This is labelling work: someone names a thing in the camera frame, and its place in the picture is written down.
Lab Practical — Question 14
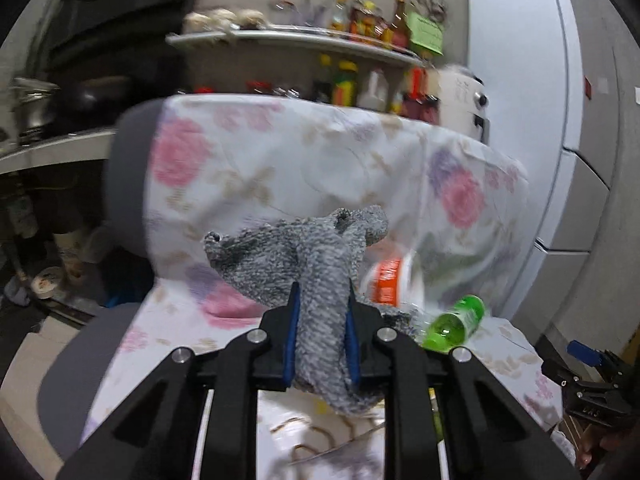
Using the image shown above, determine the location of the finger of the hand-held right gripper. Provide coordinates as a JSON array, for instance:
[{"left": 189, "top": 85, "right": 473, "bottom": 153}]
[
  {"left": 567, "top": 340, "right": 640, "bottom": 390},
  {"left": 541, "top": 359, "right": 578, "bottom": 390}
]

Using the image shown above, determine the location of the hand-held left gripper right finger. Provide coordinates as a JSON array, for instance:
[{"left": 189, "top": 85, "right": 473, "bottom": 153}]
[{"left": 345, "top": 292, "right": 583, "bottom": 480}]

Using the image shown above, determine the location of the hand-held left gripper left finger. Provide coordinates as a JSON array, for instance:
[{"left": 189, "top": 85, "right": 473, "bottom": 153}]
[{"left": 55, "top": 282, "right": 301, "bottom": 480}]

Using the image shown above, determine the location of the grey knitted sock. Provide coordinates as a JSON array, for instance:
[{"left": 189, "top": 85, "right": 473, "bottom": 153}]
[{"left": 202, "top": 206, "right": 416, "bottom": 416}]

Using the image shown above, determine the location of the green plastic bottle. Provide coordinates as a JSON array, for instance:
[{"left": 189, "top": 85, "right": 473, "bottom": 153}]
[{"left": 421, "top": 295, "right": 487, "bottom": 352}]

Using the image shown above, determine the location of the white cup orange label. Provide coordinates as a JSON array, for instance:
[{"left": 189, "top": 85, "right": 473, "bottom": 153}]
[{"left": 362, "top": 255, "right": 427, "bottom": 309}]

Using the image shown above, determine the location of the floral fabric covered chair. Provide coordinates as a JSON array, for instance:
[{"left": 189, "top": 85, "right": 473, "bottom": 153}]
[{"left": 80, "top": 94, "right": 576, "bottom": 480}]

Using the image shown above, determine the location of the grey office chair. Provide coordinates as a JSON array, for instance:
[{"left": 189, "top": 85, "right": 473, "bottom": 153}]
[{"left": 37, "top": 102, "right": 168, "bottom": 461}]

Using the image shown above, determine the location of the white refrigerator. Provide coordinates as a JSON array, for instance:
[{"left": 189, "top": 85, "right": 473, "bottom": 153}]
[{"left": 466, "top": 0, "right": 617, "bottom": 254}]

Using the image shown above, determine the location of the ceramic bowl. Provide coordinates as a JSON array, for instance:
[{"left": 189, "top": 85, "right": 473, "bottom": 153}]
[{"left": 30, "top": 266, "right": 68, "bottom": 299}]

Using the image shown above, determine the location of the white plastic jug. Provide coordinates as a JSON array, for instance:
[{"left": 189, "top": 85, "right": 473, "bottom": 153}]
[{"left": 357, "top": 69, "right": 391, "bottom": 112}]

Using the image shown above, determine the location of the row of sauce bottles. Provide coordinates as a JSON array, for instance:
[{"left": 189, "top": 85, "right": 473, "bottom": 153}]
[{"left": 192, "top": 55, "right": 441, "bottom": 116}]

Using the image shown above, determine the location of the white rice cooker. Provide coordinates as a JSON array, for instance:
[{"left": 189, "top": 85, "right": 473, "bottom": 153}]
[{"left": 437, "top": 64, "right": 491, "bottom": 143}]

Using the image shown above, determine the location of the curved metal shelf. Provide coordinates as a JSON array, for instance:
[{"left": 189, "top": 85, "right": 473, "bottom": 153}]
[{"left": 166, "top": 29, "right": 427, "bottom": 67}]

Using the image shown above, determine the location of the kitchen counter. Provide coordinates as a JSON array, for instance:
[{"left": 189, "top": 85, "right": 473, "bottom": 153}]
[{"left": 0, "top": 129, "right": 118, "bottom": 175}]

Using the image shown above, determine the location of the black wok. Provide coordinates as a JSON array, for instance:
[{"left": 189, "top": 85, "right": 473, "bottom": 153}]
[{"left": 52, "top": 77, "right": 133, "bottom": 128}]

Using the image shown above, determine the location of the green paper note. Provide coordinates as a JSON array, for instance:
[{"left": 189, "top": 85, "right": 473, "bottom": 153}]
[{"left": 406, "top": 11, "right": 446, "bottom": 56}]

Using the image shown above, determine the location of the row of condiment bottles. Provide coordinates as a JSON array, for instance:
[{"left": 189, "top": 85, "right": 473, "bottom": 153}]
[{"left": 325, "top": 0, "right": 413, "bottom": 51}]

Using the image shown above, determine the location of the garlic bulbs pile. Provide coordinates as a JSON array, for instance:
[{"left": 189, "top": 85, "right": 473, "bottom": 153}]
[{"left": 182, "top": 7, "right": 268, "bottom": 36}]

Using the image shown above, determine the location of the steel pot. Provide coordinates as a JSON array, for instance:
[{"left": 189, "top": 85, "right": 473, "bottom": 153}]
[{"left": 11, "top": 77, "right": 58, "bottom": 133}]

